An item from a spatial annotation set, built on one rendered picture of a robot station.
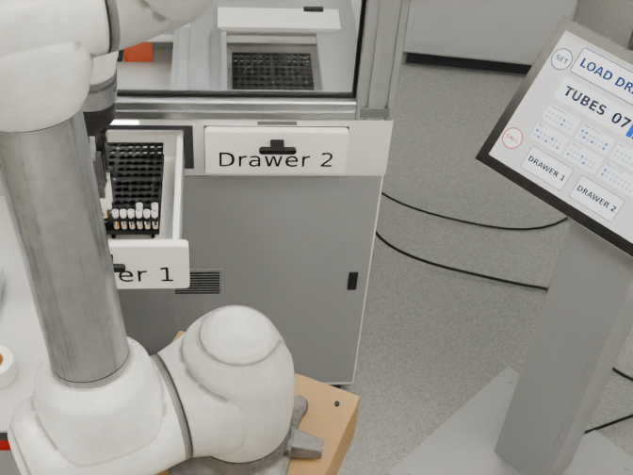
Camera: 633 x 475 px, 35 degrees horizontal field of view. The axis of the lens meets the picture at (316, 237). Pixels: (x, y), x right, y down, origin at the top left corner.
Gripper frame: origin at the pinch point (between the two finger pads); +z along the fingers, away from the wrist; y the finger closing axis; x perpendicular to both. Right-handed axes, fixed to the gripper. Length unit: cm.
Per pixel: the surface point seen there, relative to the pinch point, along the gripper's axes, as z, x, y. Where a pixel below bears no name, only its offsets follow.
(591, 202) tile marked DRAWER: -3, -88, -6
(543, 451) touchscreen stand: 79, -98, -5
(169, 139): 7.8, -10.6, 24.6
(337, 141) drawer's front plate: 5.7, -44.7, 21.4
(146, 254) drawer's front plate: 5.6, -8.1, -10.7
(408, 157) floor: 96, -85, 125
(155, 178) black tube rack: 6.2, -8.7, 10.4
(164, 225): 12.6, -10.3, 4.1
